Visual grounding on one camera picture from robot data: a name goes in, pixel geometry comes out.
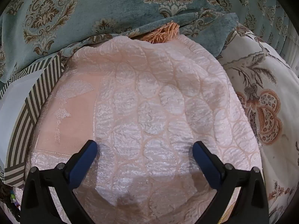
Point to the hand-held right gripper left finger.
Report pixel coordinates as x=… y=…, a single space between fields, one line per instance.
x=82 y=163

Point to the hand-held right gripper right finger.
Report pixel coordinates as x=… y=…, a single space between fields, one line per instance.
x=207 y=165

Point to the striped cardboard box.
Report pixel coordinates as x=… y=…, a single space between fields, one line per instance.
x=21 y=112

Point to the pink quilted blanket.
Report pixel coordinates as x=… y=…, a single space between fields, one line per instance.
x=149 y=102

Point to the cream floral cloth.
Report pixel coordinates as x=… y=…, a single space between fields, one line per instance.
x=268 y=86

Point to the teal damask cloth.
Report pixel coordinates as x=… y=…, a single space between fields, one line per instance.
x=93 y=7

